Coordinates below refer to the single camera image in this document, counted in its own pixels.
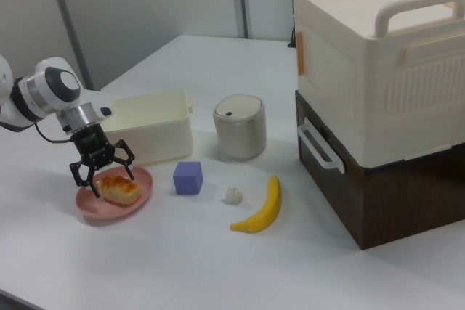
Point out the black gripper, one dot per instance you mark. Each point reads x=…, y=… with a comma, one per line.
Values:
x=92, y=146

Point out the glazed bread piece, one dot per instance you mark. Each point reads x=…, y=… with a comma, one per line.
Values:
x=120, y=188

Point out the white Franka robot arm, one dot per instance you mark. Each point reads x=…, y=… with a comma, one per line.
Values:
x=54, y=85

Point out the pink round plate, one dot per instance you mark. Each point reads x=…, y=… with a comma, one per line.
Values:
x=109, y=212

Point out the white open storage bin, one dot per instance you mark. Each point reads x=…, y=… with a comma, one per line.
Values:
x=160, y=135

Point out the purple cube block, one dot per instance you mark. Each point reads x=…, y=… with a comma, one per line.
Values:
x=187, y=179

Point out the small beige lidded trash can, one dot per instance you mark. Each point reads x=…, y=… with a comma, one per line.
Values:
x=239, y=132

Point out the yellow banana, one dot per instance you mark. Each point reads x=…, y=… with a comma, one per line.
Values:
x=265, y=212

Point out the dark brown storage box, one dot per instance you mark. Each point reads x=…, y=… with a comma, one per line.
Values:
x=392, y=208

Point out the black camera stand pole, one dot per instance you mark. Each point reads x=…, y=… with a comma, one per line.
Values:
x=293, y=5

